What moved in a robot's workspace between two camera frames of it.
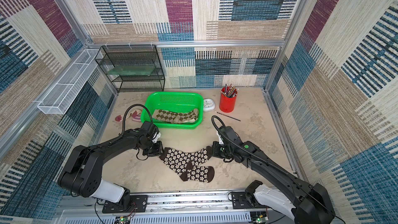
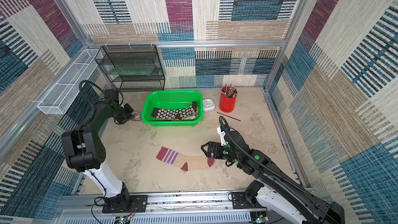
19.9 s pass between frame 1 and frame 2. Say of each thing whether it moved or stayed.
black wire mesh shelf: stayed
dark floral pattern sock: moved
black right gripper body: stayed
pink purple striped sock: stayed
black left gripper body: moved
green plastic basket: stayed
